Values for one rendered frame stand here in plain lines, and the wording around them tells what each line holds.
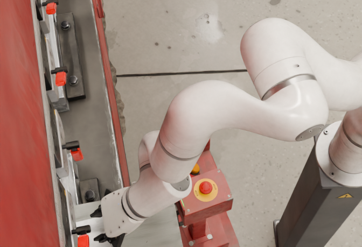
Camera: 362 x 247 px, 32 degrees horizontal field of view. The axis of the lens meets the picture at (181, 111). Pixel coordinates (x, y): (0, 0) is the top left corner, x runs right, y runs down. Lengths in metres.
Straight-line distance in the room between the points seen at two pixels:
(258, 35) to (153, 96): 1.84
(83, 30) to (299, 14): 1.38
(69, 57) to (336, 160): 0.86
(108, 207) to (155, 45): 1.61
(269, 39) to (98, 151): 0.91
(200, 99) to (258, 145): 1.78
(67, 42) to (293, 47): 1.06
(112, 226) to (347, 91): 0.64
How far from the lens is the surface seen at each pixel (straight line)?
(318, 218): 2.07
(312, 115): 1.05
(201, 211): 1.92
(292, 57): 1.09
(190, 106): 1.06
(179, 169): 1.22
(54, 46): 1.95
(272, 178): 2.78
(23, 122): 1.12
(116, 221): 1.51
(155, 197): 1.39
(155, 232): 1.67
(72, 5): 2.14
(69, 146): 1.50
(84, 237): 1.38
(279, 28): 1.11
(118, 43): 3.06
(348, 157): 1.66
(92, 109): 1.94
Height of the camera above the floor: 2.61
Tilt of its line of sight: 65 degrees down
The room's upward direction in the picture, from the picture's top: 3 degrees counter-clockwise
